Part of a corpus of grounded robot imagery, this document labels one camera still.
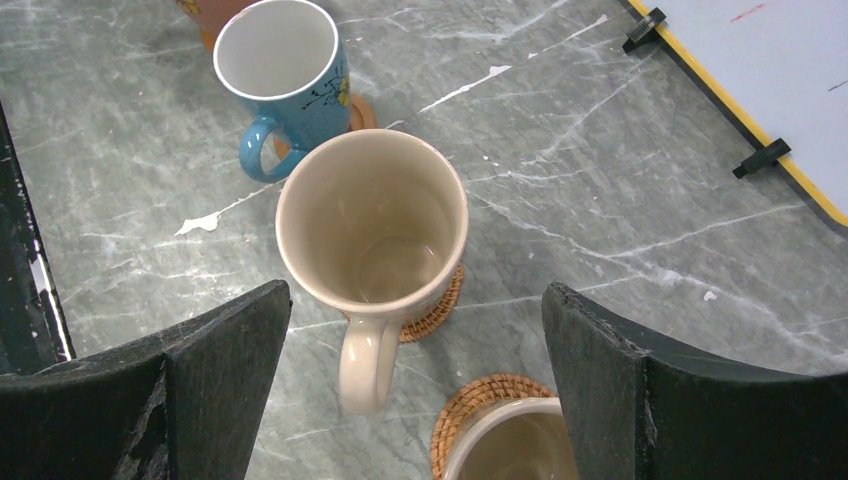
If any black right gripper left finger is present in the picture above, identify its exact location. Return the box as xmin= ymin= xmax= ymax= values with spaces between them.
xmin=1 ymin=280 xmax=292 ymax=479

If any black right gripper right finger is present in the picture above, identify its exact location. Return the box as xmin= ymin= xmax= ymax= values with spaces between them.
xmin=542 ymin=282 xmax=847 ymax=479

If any cream seahorse mug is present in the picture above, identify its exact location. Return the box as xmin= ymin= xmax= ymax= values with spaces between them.
xmin=443 ymin=397 xmax=579 ymax=480

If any woven rattan coaster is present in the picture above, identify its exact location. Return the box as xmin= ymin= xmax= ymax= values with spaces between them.
xmin=430 ymin=373 xmax=555 ymax=479
xmin=360 ymin=263 xmax=465 ymax=344

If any cream coral pattern mug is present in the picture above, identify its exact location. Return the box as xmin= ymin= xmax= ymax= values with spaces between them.
xmin=275 ymin=129 xmax=469 ymax=414

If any light wooden coaster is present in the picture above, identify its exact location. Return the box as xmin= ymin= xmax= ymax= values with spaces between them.
xmin=272 ymin=94 xmax=377 ymax=160
xmin=198 ymin=29 xmax=218 ymax=53

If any teal blue mug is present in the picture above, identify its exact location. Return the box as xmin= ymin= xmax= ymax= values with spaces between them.
xmin=213 ymin=1 xmax=352 ymax=183

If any orange floral mug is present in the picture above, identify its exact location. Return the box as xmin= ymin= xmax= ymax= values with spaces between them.
xmin=175 ymin=0 xmax=258 ymax=35

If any black whiteboard stand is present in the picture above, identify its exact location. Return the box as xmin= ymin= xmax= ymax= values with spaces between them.
xmin=622 ymin=7 xmax=791 ymax=179

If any yellow framed whiteboard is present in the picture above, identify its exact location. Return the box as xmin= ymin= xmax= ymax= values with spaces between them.
xmin=631 ymin=1 xmax=847 ymax=226

